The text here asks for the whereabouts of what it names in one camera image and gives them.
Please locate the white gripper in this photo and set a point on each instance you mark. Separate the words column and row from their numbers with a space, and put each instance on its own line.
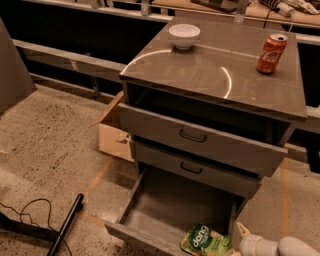
column 256, row 245

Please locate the green rice chip bag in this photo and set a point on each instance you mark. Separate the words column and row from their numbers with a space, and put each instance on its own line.
column 202, row 240

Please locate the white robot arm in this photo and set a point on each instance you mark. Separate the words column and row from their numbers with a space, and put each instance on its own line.
column 291, row 246

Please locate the grey bottom drawer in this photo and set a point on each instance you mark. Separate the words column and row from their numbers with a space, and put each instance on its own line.
column 163, row 206

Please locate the grey drawer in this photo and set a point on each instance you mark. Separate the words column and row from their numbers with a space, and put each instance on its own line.
column 250, row 155
column 211, row 175
column 163, row 206

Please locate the grey middle drawer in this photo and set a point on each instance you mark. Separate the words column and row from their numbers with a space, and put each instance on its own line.
column 211, row 175

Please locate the grey top drawer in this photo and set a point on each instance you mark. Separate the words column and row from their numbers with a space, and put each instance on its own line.
column 250, row 155

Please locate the grey drawer cabinet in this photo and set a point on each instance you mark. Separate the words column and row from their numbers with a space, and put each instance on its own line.
column 215, row 84

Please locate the cardboard box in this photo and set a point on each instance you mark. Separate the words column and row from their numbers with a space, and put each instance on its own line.
column 112, row 139

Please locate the black metal pole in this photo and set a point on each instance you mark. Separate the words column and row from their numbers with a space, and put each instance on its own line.
column 76, row 207

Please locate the red coca-cola can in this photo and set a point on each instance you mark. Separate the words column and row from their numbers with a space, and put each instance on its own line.
column 271, row 53

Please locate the white ceramic bowl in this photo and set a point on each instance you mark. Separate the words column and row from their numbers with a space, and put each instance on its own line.
column 184, row 36

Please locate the wooden background table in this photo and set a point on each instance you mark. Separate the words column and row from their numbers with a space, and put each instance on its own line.
column 255, row 11

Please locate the grey panel at left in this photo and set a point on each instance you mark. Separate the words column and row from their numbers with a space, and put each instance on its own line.
column 15, row 81

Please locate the grey metal rail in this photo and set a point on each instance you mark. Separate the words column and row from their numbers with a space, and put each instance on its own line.
column 80, row 63

